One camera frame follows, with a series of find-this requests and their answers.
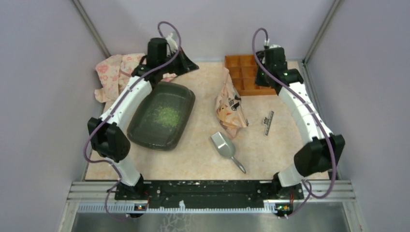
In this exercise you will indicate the pink floral cloth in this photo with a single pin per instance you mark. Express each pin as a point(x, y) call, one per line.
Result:
point(114, 74)

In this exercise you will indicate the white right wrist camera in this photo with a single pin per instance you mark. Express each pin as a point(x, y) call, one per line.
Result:
point(267, 44)

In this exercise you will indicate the orange wooden compartment organizer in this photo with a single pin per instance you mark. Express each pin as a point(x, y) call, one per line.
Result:
point(243, 70)

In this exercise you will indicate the pink cat litter bag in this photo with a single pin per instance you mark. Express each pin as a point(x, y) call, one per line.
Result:
point(228, 107)

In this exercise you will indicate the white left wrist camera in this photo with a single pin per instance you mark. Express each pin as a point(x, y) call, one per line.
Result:
point(172, 42)

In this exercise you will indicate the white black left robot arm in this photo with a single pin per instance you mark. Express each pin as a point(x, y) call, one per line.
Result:
point(107, 134)

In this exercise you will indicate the grey bag sealing clip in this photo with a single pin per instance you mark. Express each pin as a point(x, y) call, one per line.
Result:
point(267, 122)

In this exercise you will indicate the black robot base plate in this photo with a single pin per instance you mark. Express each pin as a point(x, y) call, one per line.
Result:
point(208, 194)

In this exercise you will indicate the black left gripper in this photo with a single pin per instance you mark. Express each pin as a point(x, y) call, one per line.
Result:
point(187, 65)

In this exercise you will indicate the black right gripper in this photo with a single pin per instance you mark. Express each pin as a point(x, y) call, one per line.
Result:
point(259, 82)

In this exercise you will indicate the aluminium front frame rail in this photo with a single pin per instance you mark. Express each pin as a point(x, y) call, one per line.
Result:
point(99, 197)

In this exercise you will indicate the dark grey litter box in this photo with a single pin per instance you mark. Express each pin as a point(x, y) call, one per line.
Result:
point(143, 132)

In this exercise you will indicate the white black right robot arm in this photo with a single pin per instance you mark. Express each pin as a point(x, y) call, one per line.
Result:
point(321, 149)

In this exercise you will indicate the grey metal litter scoop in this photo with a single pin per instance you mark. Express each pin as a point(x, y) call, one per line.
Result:
point(226, 148)

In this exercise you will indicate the green litter granules pile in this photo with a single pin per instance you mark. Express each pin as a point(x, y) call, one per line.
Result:
point(165, 116)

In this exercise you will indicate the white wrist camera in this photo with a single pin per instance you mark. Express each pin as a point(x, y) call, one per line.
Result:
point(172, 42)
point(267, 44)

